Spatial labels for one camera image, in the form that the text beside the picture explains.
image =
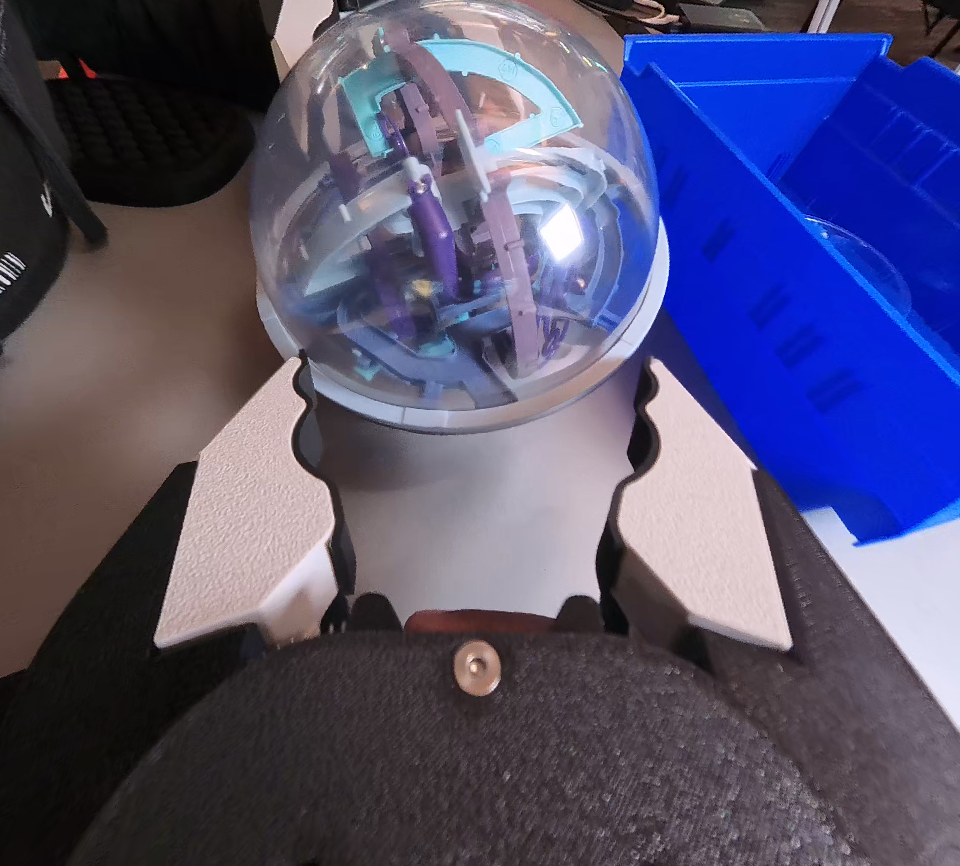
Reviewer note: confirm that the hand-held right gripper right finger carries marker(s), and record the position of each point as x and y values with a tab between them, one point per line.
705	528

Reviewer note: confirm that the blue plastic bin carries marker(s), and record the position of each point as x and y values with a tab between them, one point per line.
750	243

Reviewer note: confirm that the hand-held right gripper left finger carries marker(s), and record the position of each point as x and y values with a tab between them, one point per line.
247	528

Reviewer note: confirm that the black mesh pad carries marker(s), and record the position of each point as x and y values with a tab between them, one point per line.
142	138

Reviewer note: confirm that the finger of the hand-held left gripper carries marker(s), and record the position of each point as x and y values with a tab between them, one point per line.
296	26

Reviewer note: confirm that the clear plastic maze ball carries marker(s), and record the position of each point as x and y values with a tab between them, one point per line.
457	206

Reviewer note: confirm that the black printed hoodie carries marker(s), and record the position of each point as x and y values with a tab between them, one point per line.
30	206

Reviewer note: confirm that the clear plastic ball stand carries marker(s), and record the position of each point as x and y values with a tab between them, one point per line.
862	266

